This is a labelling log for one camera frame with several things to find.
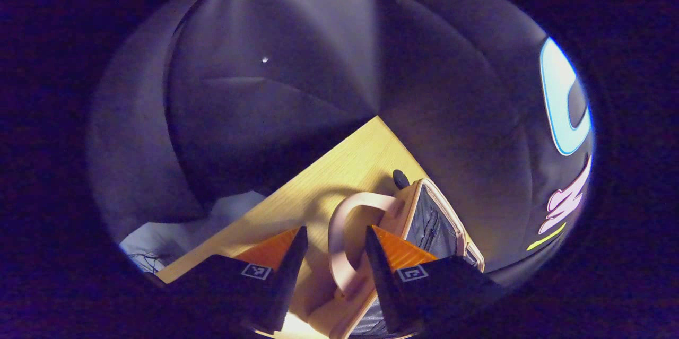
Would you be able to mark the pink suitcase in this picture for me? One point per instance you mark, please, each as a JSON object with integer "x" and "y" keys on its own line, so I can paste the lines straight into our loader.
{"x": 345, "y": 217}

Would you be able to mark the black backdrop cloth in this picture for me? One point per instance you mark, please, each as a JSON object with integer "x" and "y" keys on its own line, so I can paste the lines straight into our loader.
{"x": 318, "y": 52}

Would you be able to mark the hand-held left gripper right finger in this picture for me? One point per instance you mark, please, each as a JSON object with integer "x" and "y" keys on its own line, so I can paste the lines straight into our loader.
{"x": 384, "y": 286}

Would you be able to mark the white crumpled sheet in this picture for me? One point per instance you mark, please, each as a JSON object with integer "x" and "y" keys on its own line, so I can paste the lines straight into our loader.
{"x": 180, "y": 235}

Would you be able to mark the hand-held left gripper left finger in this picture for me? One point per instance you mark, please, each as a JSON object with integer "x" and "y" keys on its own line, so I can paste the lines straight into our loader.
{"x": 289, "y": 280}

